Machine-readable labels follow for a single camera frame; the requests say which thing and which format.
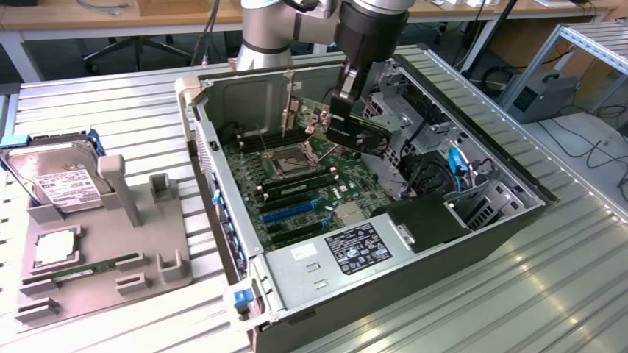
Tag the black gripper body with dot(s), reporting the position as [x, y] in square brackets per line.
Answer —
[368, 33]

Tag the graphics card with black cooler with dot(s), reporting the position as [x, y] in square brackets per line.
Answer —
[362, 136]

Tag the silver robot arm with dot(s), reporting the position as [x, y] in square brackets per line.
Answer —
[264, 36]

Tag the metal socket cover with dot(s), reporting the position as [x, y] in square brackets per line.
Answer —
[321, 150]

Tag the silver disk bay cage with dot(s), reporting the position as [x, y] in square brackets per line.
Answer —
[421, 128]

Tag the thin locking lever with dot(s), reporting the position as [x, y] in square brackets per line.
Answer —
[262, 139]

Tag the CPU socket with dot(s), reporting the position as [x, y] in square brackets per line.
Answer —
[289, 163]

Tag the green motherboard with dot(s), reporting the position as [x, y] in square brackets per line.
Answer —
[342, 176]

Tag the black RAM slot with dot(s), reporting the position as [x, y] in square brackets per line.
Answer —
[249, 134]
[252, 146]
[249, 138]
[294, 184]
[294, 177]
[250, 142]
[294, 181]

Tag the white box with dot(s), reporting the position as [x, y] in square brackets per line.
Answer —
[473, 3]

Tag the green RAM stick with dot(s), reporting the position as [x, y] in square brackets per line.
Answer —
[82, 271]
[298, 188]

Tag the long black expansion slot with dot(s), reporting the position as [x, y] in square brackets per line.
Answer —
[294, 228]
[298, 237]
[286, 204]

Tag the silver chipset heatsink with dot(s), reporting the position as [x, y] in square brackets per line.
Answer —
[350, 214]

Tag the blue expansion slot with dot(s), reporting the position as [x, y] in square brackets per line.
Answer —
[289, 215]

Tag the black plastic shroud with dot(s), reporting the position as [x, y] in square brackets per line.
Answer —
[426, 224]

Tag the grey equipment box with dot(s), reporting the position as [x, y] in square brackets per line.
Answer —
[549, 99]

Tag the grey power supply unit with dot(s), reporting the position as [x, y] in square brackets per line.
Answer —
[318, 272]

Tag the open black PC case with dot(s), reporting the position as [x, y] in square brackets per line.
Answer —
[441, 264]

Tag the wooden desk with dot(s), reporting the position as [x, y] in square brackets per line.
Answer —
[97, 20]

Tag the blue case latch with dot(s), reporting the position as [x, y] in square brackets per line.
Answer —
[241, 298]

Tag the grey parts rack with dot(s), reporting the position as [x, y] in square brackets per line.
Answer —
[102, 235]

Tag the hard disk in blue caddy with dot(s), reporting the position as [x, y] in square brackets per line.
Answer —
[53, 173]

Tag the silver CPU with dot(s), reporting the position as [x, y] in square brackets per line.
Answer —
[53, 250]

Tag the aluminium frame table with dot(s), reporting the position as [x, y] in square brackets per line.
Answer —
[593, 40]

